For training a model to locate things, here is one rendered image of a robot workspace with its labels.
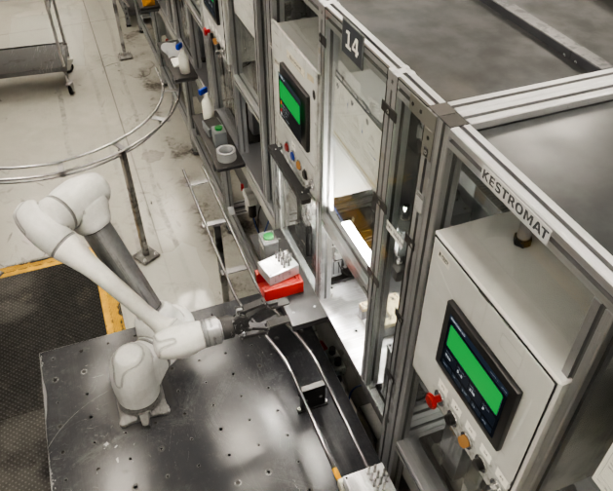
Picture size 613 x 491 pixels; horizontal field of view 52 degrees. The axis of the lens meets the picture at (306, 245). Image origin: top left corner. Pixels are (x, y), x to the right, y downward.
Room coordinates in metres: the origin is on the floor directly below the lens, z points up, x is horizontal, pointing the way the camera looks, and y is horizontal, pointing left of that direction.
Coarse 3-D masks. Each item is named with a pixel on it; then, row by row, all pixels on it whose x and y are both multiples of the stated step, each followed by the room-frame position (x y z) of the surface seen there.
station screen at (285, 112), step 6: (282, 78) 1.88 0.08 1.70; (288, 90) 1.82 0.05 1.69; (294, 96) 1.77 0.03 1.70; (282, 102) 1.89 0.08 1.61; (300, 102) 1.72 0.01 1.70; (282, 108) 1.89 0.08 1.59; (300, 108) 1.72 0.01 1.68; (282, 114) 1.89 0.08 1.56; (288, 114) 1.83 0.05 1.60; (300, 114) 1.72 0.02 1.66; (288, 120) 1.83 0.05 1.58; (294, 120) 1.77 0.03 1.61; (300, 120) 1.72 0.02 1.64; (288, 126) 1.83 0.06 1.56; (294, 126) 1.77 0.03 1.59; (300, 126) 1.72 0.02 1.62; (294, 132) 1.78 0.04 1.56; (300, 132) 1.72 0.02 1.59; (300, 138) 1.72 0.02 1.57; (300, 144) 1.72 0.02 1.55
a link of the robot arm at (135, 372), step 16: (128, 352) 1.36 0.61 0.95; (144, 352) 1.37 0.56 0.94; (112, 368) 1.32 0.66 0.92; (128, 368) 1.30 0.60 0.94; (144, 368) 1.32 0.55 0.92; (160, 368) 1.37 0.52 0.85; (112, 384) 1.30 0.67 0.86; (128, 384) 1.28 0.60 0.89; (144, 384) 1.29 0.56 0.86; (128, 400) 1.27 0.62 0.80; (144, 400) 1.28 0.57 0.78
